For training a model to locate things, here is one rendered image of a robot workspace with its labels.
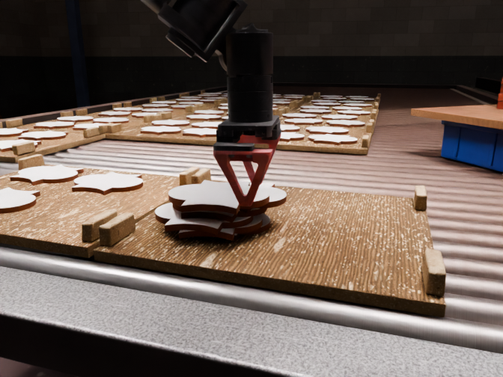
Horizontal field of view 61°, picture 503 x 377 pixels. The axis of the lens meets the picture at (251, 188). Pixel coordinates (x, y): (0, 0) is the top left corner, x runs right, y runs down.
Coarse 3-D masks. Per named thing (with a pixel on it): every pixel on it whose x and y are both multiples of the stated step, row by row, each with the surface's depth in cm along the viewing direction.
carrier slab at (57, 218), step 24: (48, 192) 77; (72, 192) 77; (120, 192) 77; (144, 192) 77; (0, 216) 65; (24, 216) 65; (48, 216) 65; (72, 216) 65; (144, 216) 66; (0, 240) 59; (24, 240) 57; (48, 240) 56; (72, 240) 56; (96, 240) 56
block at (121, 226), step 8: (120, 216) 57; (128, 216) 57; (104, 224) 54; (112, 224) 54; (120, 224) 56; (128, 224) 57; (104, 232) 54; (112, 232) 54; (120, 232) 56; (128, 232) 57; (104, 240) 54; (112, 240) 54
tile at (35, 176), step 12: (36, 168) 90; (48, 168) 90; (60, 168) 90; (72, 168) 90; (12, 180) 84; (24, 180) 83; (36, 180) 81; (48, 180) 82; (60, 180) 82; (72, 180) 84
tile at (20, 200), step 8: (0, 192) 73; (8, 192) 73; (16, 192) 73; (24, 192) 73; (32, 192) 73; (0, 200) 69; (8, 200) 69; (16, 200) 69; (24, 200) 69; (32, 200) 69; (0, 208) 66; (8, 208) 66; (16, 208) 67; (24, 208) 68
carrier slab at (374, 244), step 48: (288, 192) 77; (336, 192) 77; (144, 240) 56; (192, 240) 56; (240, 240) 56; (288, 240) 56; (336, 240) 56; (384, 240) 56; (432, 240) 56; (288, 288) 46; (336, 288) 45; (384, 288) 44
